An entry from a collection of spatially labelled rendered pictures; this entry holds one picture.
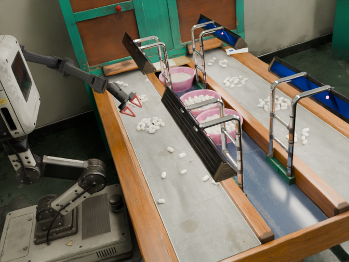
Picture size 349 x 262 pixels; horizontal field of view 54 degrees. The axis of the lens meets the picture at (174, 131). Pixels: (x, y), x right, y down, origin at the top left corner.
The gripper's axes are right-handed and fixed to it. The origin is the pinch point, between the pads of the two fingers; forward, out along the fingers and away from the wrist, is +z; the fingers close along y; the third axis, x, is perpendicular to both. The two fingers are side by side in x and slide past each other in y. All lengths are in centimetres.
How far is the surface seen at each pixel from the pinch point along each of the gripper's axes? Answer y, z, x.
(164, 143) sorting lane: 5.1, 22.3, 0.2
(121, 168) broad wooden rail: 29.9, 11.5, -9.1
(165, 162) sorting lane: 20.6, 25.9, 4.5
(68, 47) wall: -124, -70, -100
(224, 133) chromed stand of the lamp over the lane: 22, 30, 41
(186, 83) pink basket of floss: -66, 19, -5
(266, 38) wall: -267, 76, -1
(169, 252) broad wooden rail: 72, 36, 20
